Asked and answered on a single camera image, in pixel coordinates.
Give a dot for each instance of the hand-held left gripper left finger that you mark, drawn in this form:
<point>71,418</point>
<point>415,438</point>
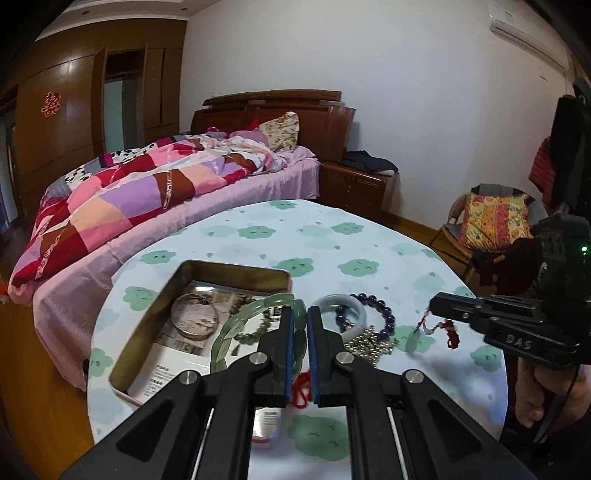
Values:
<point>288,350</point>

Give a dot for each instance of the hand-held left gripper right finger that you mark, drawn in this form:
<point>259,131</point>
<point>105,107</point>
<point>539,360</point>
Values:
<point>315,350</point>

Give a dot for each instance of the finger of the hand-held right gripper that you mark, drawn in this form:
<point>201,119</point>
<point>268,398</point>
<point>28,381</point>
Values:
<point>461,307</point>

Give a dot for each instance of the white jade bangle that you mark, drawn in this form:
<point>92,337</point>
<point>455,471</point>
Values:
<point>359,318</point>

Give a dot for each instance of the green jade bangle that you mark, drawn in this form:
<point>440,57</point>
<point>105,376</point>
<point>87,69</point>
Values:
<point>231,323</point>

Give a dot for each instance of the pink metal tin box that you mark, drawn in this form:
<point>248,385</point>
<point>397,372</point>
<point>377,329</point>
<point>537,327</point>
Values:
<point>231,270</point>

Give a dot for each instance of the person's right hand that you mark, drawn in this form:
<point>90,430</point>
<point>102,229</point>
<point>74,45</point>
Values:
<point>531,392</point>

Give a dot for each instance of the dark cloth on chair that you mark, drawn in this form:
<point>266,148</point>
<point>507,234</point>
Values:
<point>503,263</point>

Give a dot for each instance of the wicker chair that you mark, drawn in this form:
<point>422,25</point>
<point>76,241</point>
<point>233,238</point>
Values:
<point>450,230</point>

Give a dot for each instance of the yellow floral cushion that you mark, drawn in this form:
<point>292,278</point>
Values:
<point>494,221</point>

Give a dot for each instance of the silver bangle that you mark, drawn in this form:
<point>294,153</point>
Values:
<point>196,337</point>

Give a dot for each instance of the cloud printed tablecloth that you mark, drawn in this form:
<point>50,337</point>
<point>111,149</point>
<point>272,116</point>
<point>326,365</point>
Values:
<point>300,240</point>

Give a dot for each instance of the printed paper leaflet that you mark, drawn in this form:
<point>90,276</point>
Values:
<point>171,364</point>

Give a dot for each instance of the red padded jacket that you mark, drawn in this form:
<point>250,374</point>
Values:
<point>542,170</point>

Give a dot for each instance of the wooden nightstand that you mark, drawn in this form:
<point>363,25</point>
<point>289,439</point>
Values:
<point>355,189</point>

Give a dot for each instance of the pink bed sheet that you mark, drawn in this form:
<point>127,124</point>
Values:
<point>231,203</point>

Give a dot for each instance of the dark folded clothes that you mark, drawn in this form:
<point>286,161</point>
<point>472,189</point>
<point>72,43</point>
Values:
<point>369,161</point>

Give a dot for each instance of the black hanging garment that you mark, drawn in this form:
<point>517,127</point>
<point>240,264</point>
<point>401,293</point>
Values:
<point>570,152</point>

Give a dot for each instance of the pink pillow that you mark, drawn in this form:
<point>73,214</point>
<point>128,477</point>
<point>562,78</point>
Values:
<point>249,137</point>

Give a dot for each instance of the patchwork quilt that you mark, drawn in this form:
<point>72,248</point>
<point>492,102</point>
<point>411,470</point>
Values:
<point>138,194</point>

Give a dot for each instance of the floral pillow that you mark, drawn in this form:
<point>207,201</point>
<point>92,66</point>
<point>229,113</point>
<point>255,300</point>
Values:
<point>279,131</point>

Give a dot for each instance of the wooden headboard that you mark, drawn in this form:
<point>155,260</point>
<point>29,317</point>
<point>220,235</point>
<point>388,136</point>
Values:
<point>277,108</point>

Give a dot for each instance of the white air conditioner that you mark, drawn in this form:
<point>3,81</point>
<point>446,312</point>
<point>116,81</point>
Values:
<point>526,32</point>

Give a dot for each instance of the brown wooden wardrobe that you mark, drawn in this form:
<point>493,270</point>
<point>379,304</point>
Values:
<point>60,138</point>

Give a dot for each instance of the red paper decoration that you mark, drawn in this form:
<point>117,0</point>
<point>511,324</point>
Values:
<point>51,104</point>

